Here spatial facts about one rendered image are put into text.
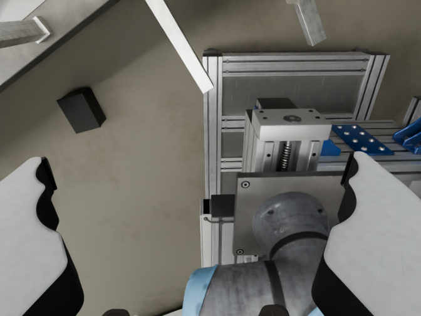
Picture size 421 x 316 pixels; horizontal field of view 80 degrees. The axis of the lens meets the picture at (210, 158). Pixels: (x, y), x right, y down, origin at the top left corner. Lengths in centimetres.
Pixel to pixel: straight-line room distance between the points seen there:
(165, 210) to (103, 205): 45
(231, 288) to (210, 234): 32
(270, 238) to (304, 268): 9
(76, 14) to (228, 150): 94
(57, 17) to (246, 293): 74
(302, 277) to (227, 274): 11
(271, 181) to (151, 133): 120
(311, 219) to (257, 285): 16
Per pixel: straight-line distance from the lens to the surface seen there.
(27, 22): 77
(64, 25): 80
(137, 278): 262
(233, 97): 128
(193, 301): 41
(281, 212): 49
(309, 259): 44
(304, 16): 60
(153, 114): 155
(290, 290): 41
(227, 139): 137
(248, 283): 41
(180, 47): 59
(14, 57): 89
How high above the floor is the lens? 142
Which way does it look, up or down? 59 degrees down
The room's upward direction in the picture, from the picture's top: 177 degrees clockwise
